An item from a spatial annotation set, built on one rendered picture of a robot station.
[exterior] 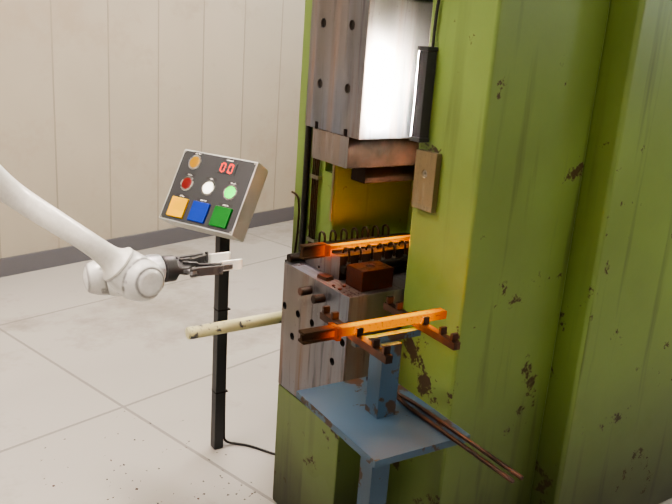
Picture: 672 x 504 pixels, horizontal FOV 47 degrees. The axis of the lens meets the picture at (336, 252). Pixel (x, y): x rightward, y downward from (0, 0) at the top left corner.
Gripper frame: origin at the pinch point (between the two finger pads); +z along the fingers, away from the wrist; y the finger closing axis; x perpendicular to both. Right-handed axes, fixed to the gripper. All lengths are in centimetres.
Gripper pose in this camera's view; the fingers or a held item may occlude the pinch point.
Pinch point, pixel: (227, 261)
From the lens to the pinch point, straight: 227.2
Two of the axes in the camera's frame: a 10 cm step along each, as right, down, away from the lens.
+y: 5.6, 2.7, -7.8
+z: 8.3, -1.1, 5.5
